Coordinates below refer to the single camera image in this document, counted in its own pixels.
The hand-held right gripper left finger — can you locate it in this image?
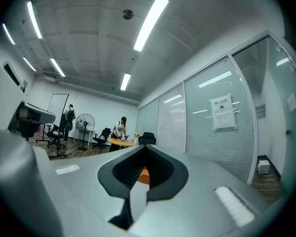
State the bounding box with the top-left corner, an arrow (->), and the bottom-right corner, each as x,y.
49,144 -> 146,237

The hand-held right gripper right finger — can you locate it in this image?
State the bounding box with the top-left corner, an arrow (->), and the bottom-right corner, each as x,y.
128,144 -> 272,237

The orange leather desk organizer tray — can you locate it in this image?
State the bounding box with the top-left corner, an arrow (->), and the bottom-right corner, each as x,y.
137,166 -> 150,185

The small white box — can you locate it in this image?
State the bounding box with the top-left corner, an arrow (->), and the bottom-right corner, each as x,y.
258,160 -> 271,174

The black standing fan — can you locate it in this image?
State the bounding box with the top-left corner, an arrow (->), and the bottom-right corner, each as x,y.
75,113 -> 96,152

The round wooden table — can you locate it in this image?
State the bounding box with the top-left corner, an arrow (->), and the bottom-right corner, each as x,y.
107,137 -> 139,153

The black backpack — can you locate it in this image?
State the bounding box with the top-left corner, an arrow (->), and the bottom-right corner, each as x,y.
65,109 -> 76,122

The black high-back office chair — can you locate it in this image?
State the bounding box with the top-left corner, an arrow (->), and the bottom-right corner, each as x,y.
138,131 -> 157,146

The white printed notice sheet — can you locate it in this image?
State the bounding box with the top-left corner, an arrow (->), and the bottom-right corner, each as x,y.
213,110 -> 237,132

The whiteboard on black stand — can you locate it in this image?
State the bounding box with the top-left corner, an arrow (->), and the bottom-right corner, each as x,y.
36,93 -> 70,159

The white device on black stand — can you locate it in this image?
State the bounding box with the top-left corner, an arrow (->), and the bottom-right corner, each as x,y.
8,101 -> 56,142

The white ceiling light strip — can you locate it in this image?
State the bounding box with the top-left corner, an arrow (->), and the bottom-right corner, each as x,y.
50,58 -> 66,78
1,23 -> 16,45
26,0 -> 43,40
22,56 -> 37,72
120,73 -> 132,91
133,0 -> 170,52

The small white paper sheet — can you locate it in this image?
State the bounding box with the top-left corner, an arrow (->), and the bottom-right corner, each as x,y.
287,92 -> 296,112

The white sign with camera icon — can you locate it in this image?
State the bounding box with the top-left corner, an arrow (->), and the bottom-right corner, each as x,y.
210,94 -> 234,113

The grey wall plaque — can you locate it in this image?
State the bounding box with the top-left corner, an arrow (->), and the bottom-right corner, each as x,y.
255,104 -> 266,119

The white wall air conditioner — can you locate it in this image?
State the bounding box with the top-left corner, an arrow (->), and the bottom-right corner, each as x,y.
2,59 -> 28,93

